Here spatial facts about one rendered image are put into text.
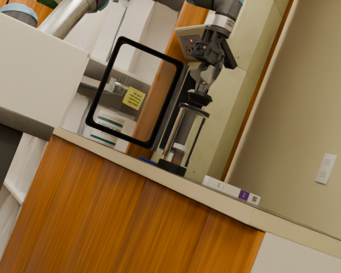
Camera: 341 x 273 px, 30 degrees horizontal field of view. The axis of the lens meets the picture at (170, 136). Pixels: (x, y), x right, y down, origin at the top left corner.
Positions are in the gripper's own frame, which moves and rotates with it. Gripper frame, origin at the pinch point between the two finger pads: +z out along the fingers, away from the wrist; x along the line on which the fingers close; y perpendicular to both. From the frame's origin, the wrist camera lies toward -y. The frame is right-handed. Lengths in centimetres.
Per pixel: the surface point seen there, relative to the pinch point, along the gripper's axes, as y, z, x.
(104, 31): -47, -31, -160
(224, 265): 29, 44, 65
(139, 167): 15.8, 31.7, 4.3
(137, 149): -27, 26, -58
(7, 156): 59, 41, 7
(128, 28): -54, -36, -146
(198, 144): -25.2, 16.3, -20.4
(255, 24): -29.1, -35.4, -19.4
